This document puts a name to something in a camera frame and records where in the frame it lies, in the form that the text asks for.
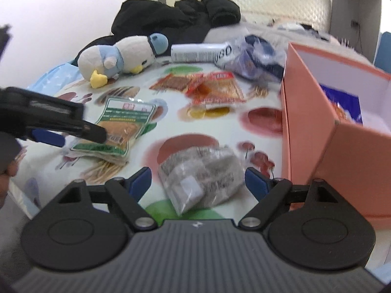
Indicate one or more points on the white tube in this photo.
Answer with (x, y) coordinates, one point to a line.
(195, 52)

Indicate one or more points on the brown flat snack packet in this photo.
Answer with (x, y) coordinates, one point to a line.
(174, 83)

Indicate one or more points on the pink cardboard box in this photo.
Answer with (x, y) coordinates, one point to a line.
(308, 134)

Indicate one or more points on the small red snack packet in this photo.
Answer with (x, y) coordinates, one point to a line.
(200, 91)

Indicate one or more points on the crumpled clear plastic bag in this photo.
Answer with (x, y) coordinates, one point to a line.
(259, 58)

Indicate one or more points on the white and blue plush duck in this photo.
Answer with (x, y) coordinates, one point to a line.
(134, 52)

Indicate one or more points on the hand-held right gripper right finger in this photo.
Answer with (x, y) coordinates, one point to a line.
(255, 183)

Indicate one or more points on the fruit-print tablecloth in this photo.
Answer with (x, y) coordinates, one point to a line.
(213, 122)

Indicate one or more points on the cream quilted headboard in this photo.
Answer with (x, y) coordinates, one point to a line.
(268, 0)

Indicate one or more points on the green snack packet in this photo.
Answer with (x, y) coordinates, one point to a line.
(128, 116)

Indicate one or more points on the light blue star-print cloth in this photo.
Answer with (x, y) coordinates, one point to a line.
(58, 74)

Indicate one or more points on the blue panel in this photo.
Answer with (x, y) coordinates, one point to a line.
(384, 52)

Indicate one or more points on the black jacket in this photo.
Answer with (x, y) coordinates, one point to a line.
(171, 15)

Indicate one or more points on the red-label clear snack packet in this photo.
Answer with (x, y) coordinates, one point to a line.
(223, 88)

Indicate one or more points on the grey clear snack packet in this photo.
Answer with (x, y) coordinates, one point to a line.
(204, 174)

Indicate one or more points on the blue and white snack packet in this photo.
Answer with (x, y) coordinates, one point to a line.
(348, 100)

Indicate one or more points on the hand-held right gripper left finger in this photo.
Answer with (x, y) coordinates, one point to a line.
(140, 180)

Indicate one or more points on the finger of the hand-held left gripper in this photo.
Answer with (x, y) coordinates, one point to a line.
(49, 137)
(61, 113)

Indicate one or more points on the person's left hand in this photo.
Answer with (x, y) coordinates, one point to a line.
(7, 183)

